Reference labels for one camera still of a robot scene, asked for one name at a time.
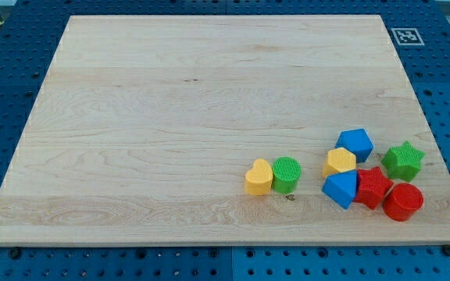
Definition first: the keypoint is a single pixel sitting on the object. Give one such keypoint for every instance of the red star block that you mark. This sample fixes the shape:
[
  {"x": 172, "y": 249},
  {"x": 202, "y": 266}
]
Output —
[{"x": 372, "y": 187}]

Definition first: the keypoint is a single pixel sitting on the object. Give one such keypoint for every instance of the green star block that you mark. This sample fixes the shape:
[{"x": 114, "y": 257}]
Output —
[{"x": 403, "y": 162}]

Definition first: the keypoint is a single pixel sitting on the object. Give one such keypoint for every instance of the yellow heart block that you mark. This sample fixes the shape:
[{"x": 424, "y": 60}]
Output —
[{"x": 258, "y": 180}]

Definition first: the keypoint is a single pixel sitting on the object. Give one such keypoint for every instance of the green cylinder block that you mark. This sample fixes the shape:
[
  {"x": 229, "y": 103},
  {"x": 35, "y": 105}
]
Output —
[{"x": 286, "y": 173}]

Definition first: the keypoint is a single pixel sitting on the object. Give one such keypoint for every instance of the wooden board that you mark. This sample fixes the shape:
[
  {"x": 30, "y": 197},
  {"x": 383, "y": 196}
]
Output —
[{"x": 145, "y": 126}]

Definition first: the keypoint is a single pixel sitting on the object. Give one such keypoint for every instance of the yellow hexagon block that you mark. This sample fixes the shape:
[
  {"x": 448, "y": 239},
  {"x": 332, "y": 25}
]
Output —
[{"x": 338, "y": 160}]

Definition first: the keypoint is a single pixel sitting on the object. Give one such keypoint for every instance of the blue triangle block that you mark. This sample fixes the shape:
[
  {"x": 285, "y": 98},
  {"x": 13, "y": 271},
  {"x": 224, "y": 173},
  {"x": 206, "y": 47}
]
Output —
[{"x": 341, "y": 188}]

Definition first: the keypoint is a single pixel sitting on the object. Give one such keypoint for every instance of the blue pentagon block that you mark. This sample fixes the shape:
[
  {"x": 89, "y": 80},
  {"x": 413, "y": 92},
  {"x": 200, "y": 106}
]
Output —
[{"x": 357, "y": 142}]

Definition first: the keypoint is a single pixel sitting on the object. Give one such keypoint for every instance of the red cylinder block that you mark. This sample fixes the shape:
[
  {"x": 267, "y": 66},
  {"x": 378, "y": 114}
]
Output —
[{"x": 403, "y": 202}]

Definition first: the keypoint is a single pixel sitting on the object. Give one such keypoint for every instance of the white fiducial marker tag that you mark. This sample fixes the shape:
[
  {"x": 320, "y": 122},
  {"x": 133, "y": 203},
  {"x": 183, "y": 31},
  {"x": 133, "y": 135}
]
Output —
[{"x": 406, "y": 36}]

